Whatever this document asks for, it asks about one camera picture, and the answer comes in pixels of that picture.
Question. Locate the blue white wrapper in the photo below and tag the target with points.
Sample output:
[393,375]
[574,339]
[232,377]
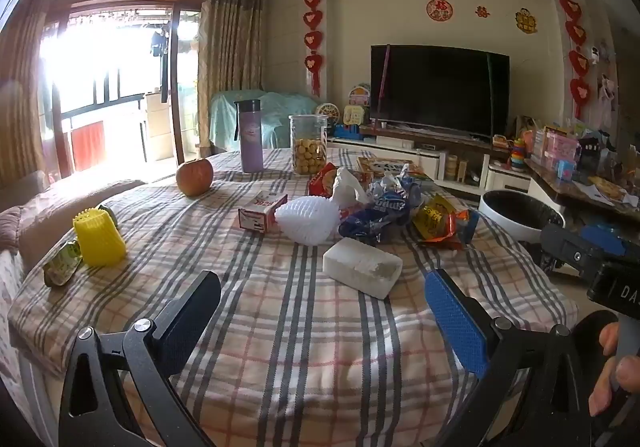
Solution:
[380,214]

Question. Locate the teal covered chair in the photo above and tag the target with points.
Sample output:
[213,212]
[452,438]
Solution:
[270,117]

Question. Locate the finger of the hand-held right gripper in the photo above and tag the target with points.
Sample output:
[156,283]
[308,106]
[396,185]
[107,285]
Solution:
[565,247]
[605,238]

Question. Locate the small white printed box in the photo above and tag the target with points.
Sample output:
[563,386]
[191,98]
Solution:
[260,214]

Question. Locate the red apple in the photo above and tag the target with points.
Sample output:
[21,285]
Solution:
[194,177]

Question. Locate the balcony glass door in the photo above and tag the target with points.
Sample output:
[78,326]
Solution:
[172,77]

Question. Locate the white foam block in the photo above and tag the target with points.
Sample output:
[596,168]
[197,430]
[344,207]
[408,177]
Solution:
[360,267]

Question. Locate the brown sofa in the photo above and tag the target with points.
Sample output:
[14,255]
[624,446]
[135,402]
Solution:
[55,207]

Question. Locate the beige curtain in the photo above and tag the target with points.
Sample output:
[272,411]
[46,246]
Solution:
[25,92]
[230,57]

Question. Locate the red yellow snack packet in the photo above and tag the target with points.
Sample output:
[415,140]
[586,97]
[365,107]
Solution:
[435,222]

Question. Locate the white ferris wheel toy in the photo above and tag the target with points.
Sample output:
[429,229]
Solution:
[329,113]

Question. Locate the wall photos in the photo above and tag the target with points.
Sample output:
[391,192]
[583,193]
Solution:
[605,87]

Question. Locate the yellow cartoon wall decal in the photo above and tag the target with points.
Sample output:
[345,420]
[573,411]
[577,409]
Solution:
[526,20]

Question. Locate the colourful toy sign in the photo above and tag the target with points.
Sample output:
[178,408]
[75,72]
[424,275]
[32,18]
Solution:
[356,104]

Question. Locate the colourful game box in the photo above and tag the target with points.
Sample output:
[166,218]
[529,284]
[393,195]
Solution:
[385,166]

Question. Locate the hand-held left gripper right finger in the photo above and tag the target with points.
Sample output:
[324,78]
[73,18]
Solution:
[457,317]

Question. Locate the black flat television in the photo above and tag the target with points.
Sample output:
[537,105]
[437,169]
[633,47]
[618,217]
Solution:
[440,87]

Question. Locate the white foam fruit net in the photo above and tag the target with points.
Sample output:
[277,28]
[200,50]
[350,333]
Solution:
[307,219]

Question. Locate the round red wall decal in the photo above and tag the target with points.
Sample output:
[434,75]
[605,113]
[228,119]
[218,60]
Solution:
[437,9]

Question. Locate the purple drinking bottle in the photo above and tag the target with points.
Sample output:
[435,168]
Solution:
[250,142]

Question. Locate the small red wall decal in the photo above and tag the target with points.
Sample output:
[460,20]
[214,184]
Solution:
[482,12]

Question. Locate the small blue toy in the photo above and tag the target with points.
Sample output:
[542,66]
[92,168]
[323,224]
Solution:
[567,169]

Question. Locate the glass cookie jar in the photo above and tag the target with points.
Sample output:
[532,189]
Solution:
[307,152]

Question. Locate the red heart hanging decoration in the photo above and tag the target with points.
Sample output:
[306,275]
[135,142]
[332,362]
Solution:
[576,57]
[313,32]

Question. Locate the yellow patterned board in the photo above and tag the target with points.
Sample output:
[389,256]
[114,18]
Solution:
[607,187]

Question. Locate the green wrapper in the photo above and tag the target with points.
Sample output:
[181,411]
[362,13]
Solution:
[62,267]

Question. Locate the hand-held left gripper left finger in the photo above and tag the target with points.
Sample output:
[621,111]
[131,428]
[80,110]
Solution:
[192,322]

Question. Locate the marble top coffee table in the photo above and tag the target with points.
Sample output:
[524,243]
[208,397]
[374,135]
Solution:
[565,182]

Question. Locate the white television stand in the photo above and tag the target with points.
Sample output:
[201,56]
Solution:
[425,154]

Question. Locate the pink toy box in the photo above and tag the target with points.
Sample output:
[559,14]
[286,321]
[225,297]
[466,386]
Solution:
[561,144]

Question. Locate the white trash bin black liner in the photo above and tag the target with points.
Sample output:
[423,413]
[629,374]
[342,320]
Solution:
[495,216]

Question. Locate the pink stick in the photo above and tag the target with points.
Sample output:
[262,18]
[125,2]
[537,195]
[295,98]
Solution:
[383,87]

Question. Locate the white plastic bag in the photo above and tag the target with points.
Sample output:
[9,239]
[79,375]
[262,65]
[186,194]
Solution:
[347,187]

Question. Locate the person's right hand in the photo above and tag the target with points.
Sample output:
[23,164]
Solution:
[607,387]

